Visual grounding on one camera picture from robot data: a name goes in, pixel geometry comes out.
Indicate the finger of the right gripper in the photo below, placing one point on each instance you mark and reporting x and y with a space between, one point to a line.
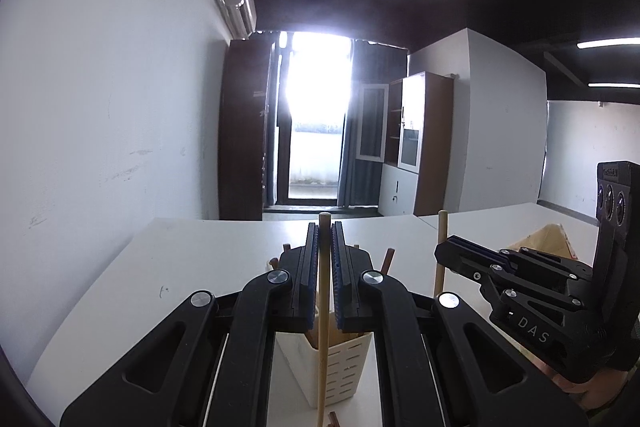
488 268
536 266

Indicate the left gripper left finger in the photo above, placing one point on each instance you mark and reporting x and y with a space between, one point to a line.
208 363

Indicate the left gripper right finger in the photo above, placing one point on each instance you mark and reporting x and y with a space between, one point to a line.
439 365

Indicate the dark brown chopstick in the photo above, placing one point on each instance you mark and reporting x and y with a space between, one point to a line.
333 420
387 261

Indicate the person right hand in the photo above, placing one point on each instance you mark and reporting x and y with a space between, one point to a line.
610 398

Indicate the cardboard box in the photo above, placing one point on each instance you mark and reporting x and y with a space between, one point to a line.
550 239

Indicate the white slotted utensil holder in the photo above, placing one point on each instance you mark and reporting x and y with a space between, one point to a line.
345 365

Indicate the dark brown chopstick in holder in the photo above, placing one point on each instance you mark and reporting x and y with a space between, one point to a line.
387 261

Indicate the brown white storage cabinet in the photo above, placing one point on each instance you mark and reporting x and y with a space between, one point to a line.
418 144

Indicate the ceiling tube light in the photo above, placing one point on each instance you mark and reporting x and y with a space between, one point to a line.
614 85
609 43

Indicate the dark brown tall cabinet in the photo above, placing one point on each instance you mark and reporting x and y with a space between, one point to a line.
242 130

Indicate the white wall air conditioner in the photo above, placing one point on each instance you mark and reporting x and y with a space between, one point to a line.
243 17

